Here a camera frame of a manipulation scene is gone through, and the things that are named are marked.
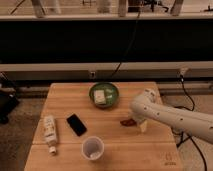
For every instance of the clear plastic cup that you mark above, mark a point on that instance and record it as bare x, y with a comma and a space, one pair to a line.
92, 148

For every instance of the black smartphone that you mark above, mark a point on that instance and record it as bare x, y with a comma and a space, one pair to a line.
76, 124

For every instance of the dark object at left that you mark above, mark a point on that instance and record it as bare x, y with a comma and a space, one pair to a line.
8, 101

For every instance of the green bowl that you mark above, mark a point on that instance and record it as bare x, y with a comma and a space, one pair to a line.
111, 94

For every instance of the white plastic bottle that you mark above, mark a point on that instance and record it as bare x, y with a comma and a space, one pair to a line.
50, 133

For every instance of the white block in bowl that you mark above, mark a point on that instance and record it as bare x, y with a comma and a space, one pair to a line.
99, 97

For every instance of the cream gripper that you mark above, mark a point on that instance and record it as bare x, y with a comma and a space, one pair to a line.
143, 126

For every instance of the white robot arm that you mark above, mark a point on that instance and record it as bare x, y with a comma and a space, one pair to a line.
196, 124

